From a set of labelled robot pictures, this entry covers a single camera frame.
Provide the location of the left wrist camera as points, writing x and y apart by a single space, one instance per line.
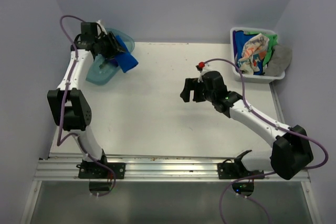
101 28

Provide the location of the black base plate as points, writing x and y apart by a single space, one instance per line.
228 169
91 170

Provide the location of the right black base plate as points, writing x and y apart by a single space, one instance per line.
228 169

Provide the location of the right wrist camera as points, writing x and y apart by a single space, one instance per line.
203 68

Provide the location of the grey cloth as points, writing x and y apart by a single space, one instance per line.
279 62

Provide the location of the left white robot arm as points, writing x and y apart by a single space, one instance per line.
69 107

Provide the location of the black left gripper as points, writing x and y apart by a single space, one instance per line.
115 47

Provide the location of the patterned white cloth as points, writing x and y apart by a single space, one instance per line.
250 59

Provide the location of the teal translucent plastic bin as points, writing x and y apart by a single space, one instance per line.
102 71

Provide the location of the white laundry basket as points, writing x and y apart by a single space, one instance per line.
252 78

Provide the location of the blue towel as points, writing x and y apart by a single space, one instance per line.
124 60

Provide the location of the dark blue cloth in basket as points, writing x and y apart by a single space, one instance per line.
240 38

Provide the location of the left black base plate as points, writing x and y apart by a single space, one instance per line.
91 170

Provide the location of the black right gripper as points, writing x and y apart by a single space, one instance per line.
189 86

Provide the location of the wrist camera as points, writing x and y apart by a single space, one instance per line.
101 28
203 68

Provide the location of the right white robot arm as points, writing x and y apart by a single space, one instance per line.
290 151

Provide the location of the aluminium mounting rail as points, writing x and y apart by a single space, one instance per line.
137 168

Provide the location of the green cloth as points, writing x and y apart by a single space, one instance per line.
271 45

